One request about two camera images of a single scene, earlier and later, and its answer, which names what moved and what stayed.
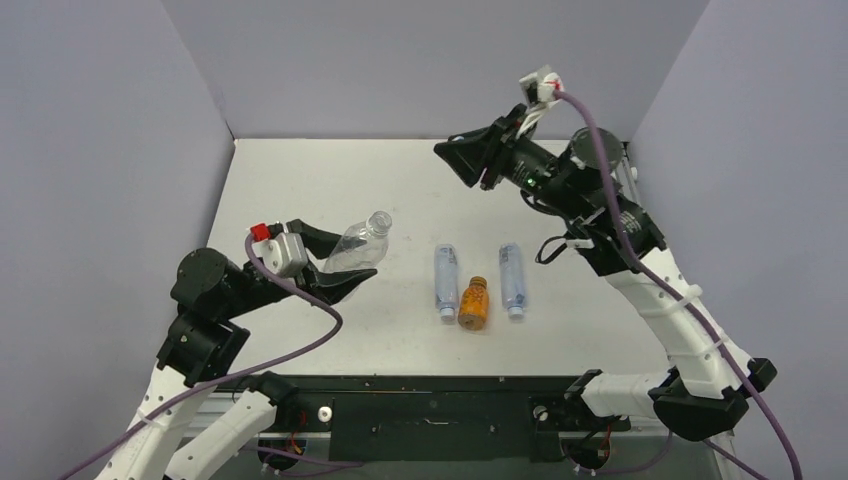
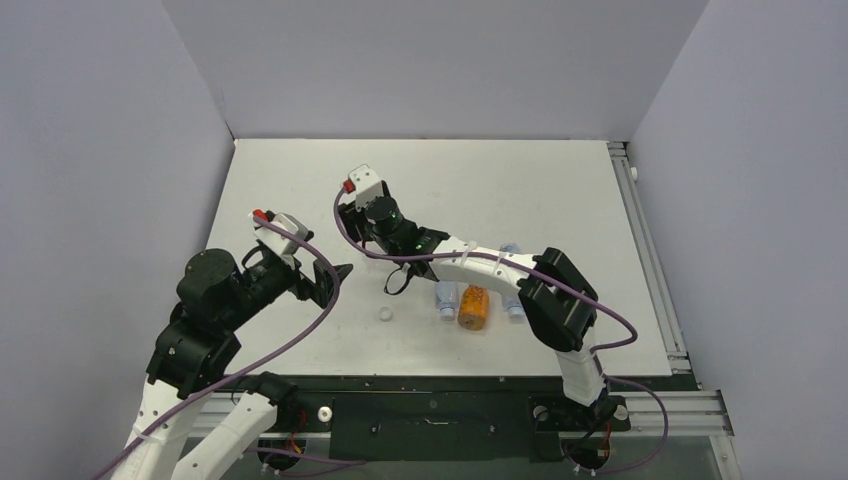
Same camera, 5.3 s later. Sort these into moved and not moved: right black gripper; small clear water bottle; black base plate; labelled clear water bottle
Moved: right black gripper
Not moved: small clear water bottle; black base plate; labelled clear water bottle
